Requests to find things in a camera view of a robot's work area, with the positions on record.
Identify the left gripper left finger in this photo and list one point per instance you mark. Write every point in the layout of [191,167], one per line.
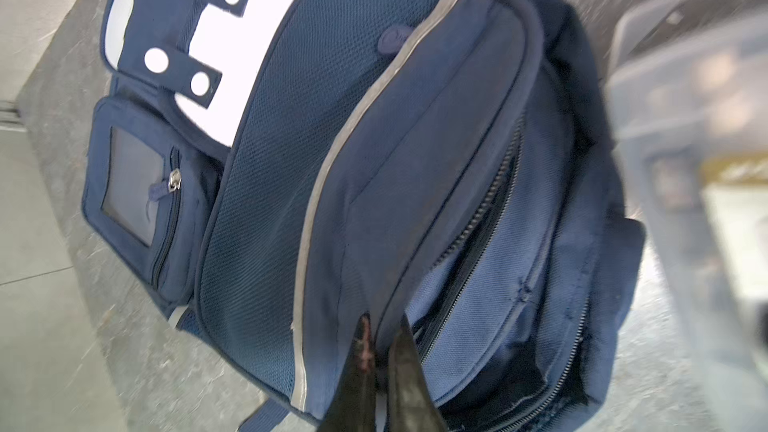
[353,407]

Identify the navy blue student backpack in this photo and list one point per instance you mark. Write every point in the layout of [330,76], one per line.
[271,170]

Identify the small clear plastic object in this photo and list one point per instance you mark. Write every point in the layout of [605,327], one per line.
[687,96]

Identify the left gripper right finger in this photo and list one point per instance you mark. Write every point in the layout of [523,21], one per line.
[409,404]

